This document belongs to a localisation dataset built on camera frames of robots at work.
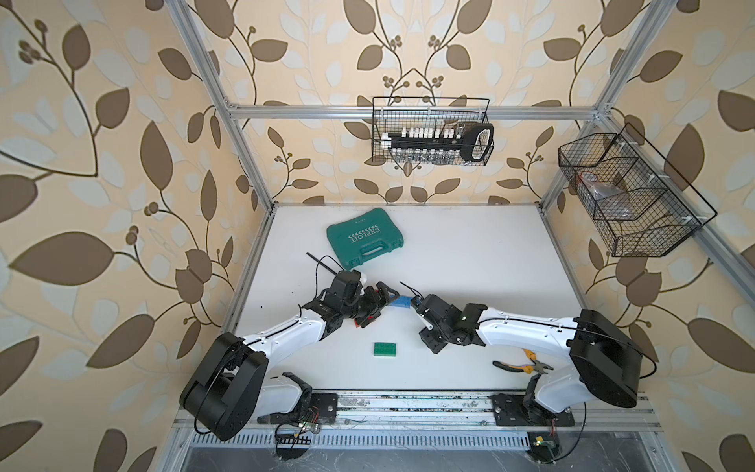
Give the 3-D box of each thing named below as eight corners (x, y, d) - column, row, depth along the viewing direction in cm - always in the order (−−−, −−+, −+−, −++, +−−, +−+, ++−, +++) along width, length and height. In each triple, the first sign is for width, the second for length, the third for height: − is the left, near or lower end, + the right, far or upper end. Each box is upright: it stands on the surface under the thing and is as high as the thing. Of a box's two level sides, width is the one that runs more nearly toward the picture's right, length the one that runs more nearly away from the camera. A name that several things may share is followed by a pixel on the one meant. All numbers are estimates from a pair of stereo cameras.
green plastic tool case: (346, 273, 103) (344, 264, 99) (326, 236, 114) (324, 227, 109) (404, 246, 110) (405, 237, 106) (381, 214, 121) (380, 205, 117)
